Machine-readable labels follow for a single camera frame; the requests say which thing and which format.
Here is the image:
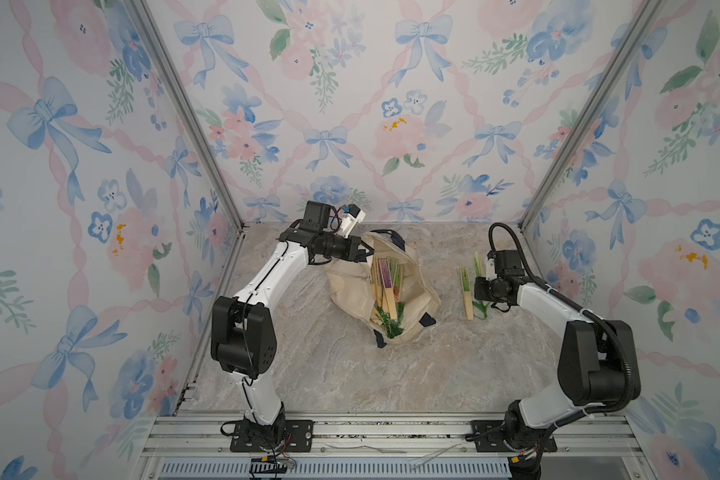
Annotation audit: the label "green bamboo folding fan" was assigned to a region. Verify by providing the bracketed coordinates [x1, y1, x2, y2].
[457, 265, 475, 321]
[472, 252, 490, 321]

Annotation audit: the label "beige tote bag navy handles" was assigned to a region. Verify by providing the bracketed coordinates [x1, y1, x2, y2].
[325, 229, 441, 349]

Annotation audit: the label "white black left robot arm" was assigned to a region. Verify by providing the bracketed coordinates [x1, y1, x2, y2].
[210, 201, 373, 427]

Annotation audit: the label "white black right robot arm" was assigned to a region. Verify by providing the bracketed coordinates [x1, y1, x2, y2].
[474, 250, 641, 450]

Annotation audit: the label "purple bamboo folding fan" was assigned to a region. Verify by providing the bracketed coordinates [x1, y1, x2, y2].
[378, 258, 398, 321]

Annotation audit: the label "green fan in bag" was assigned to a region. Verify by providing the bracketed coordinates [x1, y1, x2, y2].
[370, 258, 405, 339]

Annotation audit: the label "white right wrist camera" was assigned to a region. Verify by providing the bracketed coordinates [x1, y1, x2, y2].
[485, 258, 497, 280]

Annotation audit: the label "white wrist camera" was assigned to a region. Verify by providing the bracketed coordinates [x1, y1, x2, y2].
[336, 204, 366, 238]
[485, 258, 497, 280]

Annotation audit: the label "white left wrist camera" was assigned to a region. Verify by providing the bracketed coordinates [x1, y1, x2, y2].
[336, 204, 366, 238]

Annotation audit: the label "black corrugated cable conduit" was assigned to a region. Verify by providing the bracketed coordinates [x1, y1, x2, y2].
[487, 221, 642, 480]

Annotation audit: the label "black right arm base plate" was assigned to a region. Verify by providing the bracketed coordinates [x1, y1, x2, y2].
[465, 420, 544, 455]

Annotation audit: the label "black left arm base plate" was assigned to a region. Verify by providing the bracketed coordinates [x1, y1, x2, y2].
[220, 419, 314, 454]

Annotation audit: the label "aluminium corner post left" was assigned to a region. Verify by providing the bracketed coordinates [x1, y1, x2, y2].
[122, 0, 244, 232]

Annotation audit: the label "aluminium corner post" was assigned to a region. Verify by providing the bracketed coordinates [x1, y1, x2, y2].
[517, 0, 665, 233]
[122, 0, 244, 232]

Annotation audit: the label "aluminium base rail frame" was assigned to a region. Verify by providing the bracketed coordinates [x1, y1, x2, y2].
[131, 411, 657, 479]

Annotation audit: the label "aluminium corner post right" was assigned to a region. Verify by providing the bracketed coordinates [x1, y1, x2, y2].
[517, 0, 665, 233]

